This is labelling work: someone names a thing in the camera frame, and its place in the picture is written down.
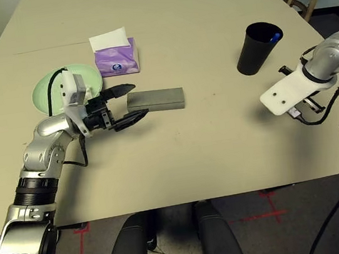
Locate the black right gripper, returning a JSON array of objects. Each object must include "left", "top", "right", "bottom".
[{"left": 301, "top": 93, "right": 326, "bottom": 116}]

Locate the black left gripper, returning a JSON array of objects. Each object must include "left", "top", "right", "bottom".
[{"left": 78, "top": 81, "right": 153, "bottom": 137}]

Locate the grey glasses case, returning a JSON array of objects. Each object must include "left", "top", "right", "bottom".
[{"left": 124, "top": 84, "right": 188, "bottom": 118}]

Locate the light green plastic plate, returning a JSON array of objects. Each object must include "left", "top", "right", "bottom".
[{"left": 28, "top": 59, "right": 107, "bottom": 119}]

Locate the purple tissue pack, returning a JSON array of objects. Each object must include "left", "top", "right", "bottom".
[{"left": 86, "top": 24, "right": 142, "bottom": 80}]

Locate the black cup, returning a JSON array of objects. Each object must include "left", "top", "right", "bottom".
[{"left": 231, "top": 18, "right": 290, "bottom": 78}]

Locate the black table foot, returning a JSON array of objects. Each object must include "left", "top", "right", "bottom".
[{"left": 54, "top": 220, "right": 90, "bottom": 233}]

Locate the dark grey robot left leg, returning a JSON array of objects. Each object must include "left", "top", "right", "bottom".
[{"left": 97, "top": 210, "right": 159, "bottom": 254}]

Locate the dark grey robot leg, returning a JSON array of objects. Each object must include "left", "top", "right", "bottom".
[
  {"left": 193, "top": 195, "right": 246, "bottom": 254},
  {"left": 97, "top": 210, "right": 159, "bottom": 254}
]

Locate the dark grey robot right leg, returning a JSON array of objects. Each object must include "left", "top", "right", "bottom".
[{"left": 193, "top": 195, "right": 246, "bottom": 254}]

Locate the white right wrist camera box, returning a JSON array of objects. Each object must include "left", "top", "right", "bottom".
[{"left": 255, "top": 57, "right": 339, "bottom": 119}]

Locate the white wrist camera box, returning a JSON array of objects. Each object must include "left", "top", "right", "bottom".
[
  {"left": 255, "top": 57, "right": 339, "bottom": 119},
  {"left": 57, "top": 66, "right": 101, "bottom": 141}
]

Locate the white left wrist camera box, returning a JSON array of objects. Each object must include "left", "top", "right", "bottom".
[{"left": 57, "top": 66, "right": 101, "bottom": 141}]

